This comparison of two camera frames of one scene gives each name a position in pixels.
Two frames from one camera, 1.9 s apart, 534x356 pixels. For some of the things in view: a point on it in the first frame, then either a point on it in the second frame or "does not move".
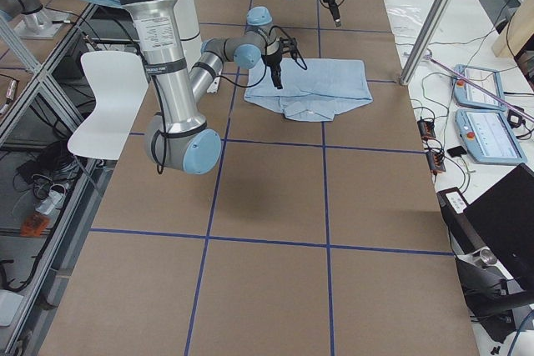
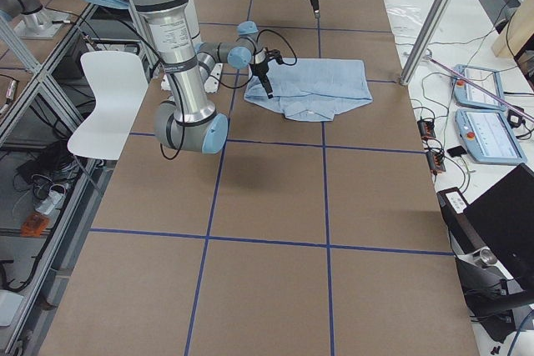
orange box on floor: [35, 225] does not move
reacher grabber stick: [428, 55] does not move
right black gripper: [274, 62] to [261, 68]
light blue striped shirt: [313, 89] does not move
